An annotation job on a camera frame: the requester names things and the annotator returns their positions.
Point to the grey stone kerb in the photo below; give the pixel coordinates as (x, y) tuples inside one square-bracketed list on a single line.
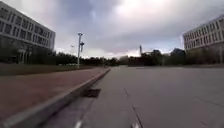
[(50, 106)]

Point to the row of dark trees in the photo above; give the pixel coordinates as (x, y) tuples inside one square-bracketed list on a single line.
[(100, 61)]

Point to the tall lamp pole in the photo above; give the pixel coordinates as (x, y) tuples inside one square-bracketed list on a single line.
[(79, 50)]

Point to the large pale grid-window building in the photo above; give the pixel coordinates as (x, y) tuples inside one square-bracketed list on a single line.
[(23, 30)]

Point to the dark drain cover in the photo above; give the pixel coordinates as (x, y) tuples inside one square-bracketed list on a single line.
[(90, 92)]

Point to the dark grass strip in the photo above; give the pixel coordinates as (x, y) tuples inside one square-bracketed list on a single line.
[(26, 68)]

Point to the robot's own part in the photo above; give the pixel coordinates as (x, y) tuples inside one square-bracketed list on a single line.
[(135, 125), (78, 124)]

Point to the reddish-brown ground bed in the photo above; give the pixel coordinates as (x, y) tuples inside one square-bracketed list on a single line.
[(33, 86)]

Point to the pale multi-storey building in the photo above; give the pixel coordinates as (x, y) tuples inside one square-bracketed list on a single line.
[(203, 36)]

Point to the distant slim tower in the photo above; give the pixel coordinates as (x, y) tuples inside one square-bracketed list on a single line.
[(140, 50)]

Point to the grey paved plaza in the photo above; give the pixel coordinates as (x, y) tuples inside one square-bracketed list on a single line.
[(160, 93)]

